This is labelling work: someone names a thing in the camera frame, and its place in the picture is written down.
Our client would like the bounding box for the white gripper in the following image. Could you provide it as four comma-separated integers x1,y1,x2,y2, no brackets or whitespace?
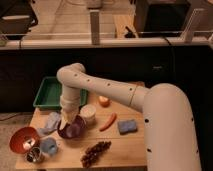
60,96,80,118

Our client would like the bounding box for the metal railing post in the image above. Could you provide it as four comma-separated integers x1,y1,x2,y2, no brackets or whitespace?
90,10,100,45

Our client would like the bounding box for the yellow banana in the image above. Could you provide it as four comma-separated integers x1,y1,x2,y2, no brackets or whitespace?
59,114,74,130

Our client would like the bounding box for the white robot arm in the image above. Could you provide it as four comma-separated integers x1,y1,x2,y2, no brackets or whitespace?
57,63,202,171

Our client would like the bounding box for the red orange bowl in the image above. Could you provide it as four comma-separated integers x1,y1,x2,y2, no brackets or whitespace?
9,127,40,154

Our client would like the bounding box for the orange carrot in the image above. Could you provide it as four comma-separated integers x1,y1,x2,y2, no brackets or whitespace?
99,113,117,132

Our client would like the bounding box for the purple bowl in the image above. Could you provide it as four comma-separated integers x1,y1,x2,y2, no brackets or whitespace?
57,115,86,139

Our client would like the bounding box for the light blue cloth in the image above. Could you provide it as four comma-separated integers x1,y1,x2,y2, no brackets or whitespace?
36,112,61,137

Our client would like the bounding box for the silver metal can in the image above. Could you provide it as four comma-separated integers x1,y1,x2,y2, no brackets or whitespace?
26,147,44,163

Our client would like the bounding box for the green plastic tray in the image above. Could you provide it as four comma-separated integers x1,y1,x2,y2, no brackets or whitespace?
32,76,89,111

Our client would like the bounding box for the blue cup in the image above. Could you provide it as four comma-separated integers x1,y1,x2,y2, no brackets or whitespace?
40,137,58,156

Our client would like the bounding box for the white cylindrical cup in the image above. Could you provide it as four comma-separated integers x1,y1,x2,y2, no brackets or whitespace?
80,104,96,125

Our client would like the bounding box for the dark red grape bunch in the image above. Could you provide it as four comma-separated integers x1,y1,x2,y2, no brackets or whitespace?
81,141,111,168

